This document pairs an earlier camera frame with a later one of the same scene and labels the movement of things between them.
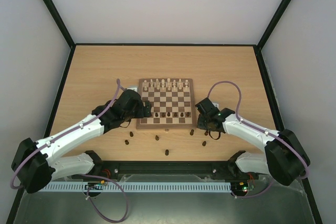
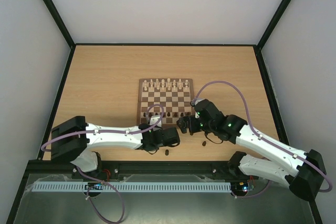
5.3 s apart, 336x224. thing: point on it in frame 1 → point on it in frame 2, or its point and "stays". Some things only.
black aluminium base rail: x=114 y=169 stays
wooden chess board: x=172 y=104 stays
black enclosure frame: x=72 y=42 stays
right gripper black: x=203 y=123 → x=190 y=124
